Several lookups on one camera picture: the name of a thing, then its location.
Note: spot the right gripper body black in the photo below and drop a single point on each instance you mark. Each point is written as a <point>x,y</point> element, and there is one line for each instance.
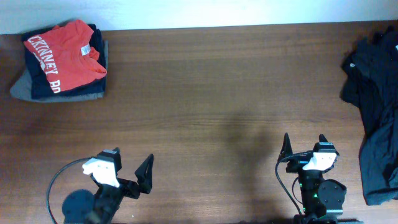
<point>296,165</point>

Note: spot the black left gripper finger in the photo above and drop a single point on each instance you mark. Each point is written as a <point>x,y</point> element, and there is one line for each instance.
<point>144,175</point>
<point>116,151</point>

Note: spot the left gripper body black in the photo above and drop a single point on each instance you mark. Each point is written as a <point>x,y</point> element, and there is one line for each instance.
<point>111,196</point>

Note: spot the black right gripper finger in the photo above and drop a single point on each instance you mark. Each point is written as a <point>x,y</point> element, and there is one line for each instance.
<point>322,138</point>
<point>286,150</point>

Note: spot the navy blue garment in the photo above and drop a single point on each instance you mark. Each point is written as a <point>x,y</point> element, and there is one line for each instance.
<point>40,87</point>

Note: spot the grey garment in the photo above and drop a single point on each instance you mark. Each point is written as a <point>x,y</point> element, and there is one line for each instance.
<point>21,89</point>

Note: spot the orange red printed t-shirt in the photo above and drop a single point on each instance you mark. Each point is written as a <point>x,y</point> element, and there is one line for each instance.
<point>65,55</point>

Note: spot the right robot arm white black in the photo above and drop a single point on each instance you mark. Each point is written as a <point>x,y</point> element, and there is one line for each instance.
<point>322,199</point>

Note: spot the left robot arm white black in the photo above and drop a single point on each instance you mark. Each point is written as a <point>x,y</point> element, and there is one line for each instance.
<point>82,206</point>

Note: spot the pile of dark clothes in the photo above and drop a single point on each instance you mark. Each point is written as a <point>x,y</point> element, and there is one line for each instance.
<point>371,86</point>

